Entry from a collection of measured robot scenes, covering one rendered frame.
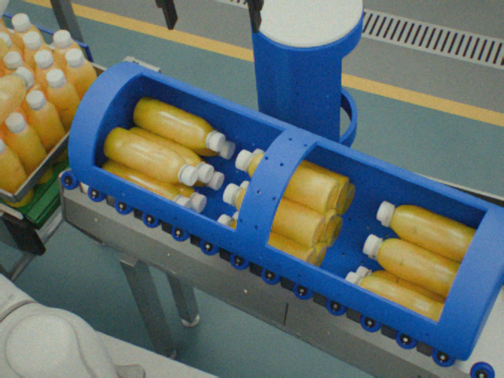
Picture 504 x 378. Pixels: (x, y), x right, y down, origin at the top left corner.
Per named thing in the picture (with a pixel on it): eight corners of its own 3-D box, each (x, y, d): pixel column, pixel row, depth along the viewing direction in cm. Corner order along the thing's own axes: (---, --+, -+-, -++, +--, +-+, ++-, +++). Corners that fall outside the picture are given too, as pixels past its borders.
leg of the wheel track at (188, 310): (193, 331, 269) (163, 228, 218) (178, 323, 271) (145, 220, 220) (202, 316, 271) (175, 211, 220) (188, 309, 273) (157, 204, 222)
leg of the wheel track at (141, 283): (169, 367, 262) (133, 269, 211) (154, 358, 264) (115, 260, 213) (180, 351, 265) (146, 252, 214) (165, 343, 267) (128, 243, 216)
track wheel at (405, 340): (420, 334, 157) (422, 331, 158) (397, 325, 158) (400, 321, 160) (412, 355, 158) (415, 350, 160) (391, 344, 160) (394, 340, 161)
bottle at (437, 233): (478, 264, 157) (387, 226, 163) (491, 230, 155) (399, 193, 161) (471, 273, 150) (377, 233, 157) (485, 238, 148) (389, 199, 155)
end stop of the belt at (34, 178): (19, 202, 186) (15, 195, 183) (16, 201, 186) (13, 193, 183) (121, 84, 205) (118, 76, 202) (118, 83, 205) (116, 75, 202)
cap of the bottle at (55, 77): (46, 76, 189) (44, 70, 188) (64, 73, 189) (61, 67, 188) (49, 88, 187) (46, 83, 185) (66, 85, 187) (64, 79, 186)
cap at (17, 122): (27, 127, 181) (25, 121, 179) (10, 133, 180) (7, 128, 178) (22, 115, 183) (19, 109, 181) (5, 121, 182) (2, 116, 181)
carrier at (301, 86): (289, 253, 266) (367, 220, 271) (277, 64, 195) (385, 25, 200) (254, 188, 282) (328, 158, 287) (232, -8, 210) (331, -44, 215)
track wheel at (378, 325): (383, 318, 159) (386, 314, 161) (362, 307, 161) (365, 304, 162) (376, 337, 161) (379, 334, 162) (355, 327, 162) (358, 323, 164)
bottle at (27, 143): (58, 178, 195) (36, 129, 180) (29, 190, 194) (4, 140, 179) (49, 157, 199) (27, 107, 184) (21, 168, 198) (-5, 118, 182)
